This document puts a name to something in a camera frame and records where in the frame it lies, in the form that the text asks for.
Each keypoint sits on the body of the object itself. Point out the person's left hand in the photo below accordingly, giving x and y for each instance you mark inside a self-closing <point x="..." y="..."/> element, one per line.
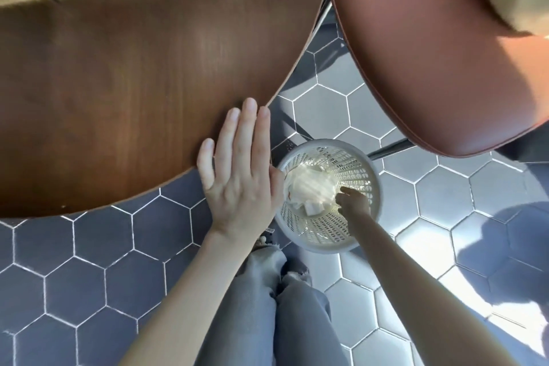
<point x="240" y="194"/>

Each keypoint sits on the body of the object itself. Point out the person's right hand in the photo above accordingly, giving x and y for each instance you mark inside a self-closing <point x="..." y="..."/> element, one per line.
<point x="355" y="203"/>

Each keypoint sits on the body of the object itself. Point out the person's left little finger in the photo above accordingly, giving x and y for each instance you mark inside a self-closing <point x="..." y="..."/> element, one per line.
<point x="205" y="162"/>

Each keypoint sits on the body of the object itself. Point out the person's right fingers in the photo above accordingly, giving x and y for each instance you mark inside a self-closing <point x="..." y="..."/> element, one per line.
<point x="344" y="197"/>

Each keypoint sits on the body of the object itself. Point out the person's left middle finger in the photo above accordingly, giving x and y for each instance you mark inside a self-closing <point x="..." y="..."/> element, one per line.
<point x="245" y="130"/>

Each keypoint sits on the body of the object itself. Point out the person's left thumb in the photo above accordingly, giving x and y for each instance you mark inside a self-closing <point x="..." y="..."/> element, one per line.
<point x="277" y="187"/>

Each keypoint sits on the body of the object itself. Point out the person's right forearm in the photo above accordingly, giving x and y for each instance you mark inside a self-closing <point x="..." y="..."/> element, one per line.
<point x="420" y="293"/>

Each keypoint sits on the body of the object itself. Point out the person's left forearm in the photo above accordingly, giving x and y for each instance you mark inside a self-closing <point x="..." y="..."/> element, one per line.
<point x="188" y="293"/>

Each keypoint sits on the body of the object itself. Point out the crumpled white paper trash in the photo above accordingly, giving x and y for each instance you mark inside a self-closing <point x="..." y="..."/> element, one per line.
<point x="309" y="187"/>

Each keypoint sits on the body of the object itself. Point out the white plastic mesh wastebasket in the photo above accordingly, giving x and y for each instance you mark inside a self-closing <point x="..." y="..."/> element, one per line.
<point x="364" y="172"/>

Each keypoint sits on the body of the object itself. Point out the black metal chair leg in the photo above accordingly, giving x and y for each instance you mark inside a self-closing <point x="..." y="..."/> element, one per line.
<point x="390" y="149"/>

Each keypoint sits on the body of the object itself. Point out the grey frayed jeans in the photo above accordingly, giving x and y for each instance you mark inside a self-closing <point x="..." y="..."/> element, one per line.
<point x="278" y="318"/>

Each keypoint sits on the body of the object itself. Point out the brown leather chair seat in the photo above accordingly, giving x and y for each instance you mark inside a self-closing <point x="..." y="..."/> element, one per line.
<point x="429" y="57"/>

